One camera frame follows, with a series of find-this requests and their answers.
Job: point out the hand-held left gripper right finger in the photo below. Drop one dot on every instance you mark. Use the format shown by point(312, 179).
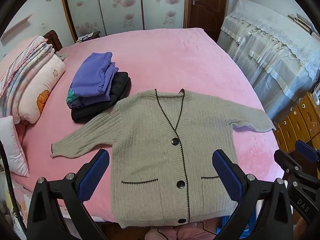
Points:
point(226, 175)

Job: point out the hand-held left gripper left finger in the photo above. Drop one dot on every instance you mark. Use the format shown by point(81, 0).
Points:
point(93, 175)

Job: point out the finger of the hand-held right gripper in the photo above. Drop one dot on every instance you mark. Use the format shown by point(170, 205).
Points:
point(283, 160)
point(306, 150)

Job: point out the beige knit cardigan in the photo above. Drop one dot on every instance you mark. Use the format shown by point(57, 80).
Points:
point(150, 142)

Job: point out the wooden drawer cabinet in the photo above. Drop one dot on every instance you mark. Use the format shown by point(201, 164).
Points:
point(300, 122)

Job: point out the purple garment with teal print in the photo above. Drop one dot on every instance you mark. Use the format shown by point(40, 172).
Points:
point(71, 98)

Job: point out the small pale pink pillow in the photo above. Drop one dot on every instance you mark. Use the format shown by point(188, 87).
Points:
point(12, 147)

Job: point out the folded black garment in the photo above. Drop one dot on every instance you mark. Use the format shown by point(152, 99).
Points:
point(118, 87)

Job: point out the folded purple garment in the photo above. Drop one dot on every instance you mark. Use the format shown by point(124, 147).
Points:
point(95, 72)

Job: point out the cartoon print pink pillow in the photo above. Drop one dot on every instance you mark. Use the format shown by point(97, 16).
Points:
point(42, 85)

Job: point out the pink plush blanket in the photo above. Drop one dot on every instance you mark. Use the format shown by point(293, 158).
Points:
point(175, 62)

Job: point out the small grey cloth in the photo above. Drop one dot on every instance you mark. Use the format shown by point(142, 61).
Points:
point(62, 55)

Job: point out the stack of books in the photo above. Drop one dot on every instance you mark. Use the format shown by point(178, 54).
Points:
point(303, 23)

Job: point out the folded striped quilt stack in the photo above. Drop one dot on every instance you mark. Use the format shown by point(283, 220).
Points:
point(27, 55)

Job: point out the brown wooden door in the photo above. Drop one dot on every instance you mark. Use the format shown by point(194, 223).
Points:
point(210, 7)

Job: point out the floral sliding door wardrobe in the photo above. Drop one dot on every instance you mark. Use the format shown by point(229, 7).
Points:
point(120, 5)

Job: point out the wall shelf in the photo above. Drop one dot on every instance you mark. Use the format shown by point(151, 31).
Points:
point(17, 26)

